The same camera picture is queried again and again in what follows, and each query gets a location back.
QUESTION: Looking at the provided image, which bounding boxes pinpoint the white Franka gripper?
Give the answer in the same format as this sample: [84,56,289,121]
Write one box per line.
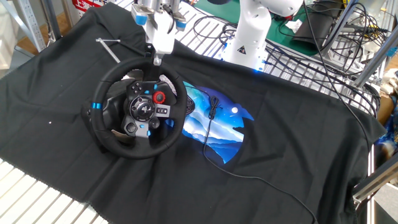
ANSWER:
[144,11,176,67]

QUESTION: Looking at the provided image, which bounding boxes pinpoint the black racing steering wheel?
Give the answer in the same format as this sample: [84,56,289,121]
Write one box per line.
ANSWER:
[91,56,188,160]

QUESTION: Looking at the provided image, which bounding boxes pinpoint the black steering wheel base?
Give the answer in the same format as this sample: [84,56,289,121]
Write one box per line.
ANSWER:
[81,77,187,154]

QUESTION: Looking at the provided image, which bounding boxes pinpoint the red and white sign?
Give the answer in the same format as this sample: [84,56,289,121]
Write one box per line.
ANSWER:
[71,0,105,18]

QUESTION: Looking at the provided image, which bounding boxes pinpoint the white paper note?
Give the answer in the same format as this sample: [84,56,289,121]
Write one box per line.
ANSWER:
[284,19,304,34]

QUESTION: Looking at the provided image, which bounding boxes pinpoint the white cabinet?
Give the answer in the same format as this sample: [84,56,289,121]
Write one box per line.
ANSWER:
[0,0,20,71]

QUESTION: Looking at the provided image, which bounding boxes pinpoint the black cloth with blue print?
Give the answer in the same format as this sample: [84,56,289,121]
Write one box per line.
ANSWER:
[0,2,388,224]

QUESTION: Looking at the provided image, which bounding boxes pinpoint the black folded pad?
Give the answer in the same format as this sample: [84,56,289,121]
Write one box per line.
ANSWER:
[291,4,340,52]

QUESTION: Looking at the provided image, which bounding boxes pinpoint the small brown cardboard box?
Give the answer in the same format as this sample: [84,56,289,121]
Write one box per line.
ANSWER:
[376,93,395,125]

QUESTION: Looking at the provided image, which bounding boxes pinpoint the white crumpled cloth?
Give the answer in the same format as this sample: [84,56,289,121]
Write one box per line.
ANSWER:
[379,68,398,96]

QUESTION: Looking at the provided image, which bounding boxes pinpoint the blue patterned cloth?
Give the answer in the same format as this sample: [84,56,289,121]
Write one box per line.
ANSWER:
[374,93,398,159]

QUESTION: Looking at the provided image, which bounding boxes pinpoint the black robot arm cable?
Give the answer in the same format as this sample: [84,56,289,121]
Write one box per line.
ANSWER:
[161,2,175,35]

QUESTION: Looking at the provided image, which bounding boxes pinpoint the grey wrist camera blue ends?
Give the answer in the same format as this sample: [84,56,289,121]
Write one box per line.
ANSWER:
[130,3,188,32]

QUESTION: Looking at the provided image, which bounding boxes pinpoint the black USB cable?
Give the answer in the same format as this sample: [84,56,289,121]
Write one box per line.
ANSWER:
[185,84,318,224]

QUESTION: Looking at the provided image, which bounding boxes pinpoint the dark metal post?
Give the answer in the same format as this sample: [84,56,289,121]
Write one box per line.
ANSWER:
[42,0,62,40]

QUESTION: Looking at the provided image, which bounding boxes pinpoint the perforated metal post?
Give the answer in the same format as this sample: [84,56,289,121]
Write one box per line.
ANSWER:
[11,0,47,53]

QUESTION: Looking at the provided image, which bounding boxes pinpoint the long black cable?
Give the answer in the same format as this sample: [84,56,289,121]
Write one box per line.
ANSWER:
[303,0,373,152]

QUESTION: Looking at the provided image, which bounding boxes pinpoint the aluminium frame strut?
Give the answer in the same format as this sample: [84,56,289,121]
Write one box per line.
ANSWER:
[353,32,398,90]
[323,0,358,52]

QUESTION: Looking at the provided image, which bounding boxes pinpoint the black cable tangle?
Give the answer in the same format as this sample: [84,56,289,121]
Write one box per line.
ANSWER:
[323,0,392,82]

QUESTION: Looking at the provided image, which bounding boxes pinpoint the aluminium frame beam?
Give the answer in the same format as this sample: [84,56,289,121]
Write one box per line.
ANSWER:
[353,160,398,205]

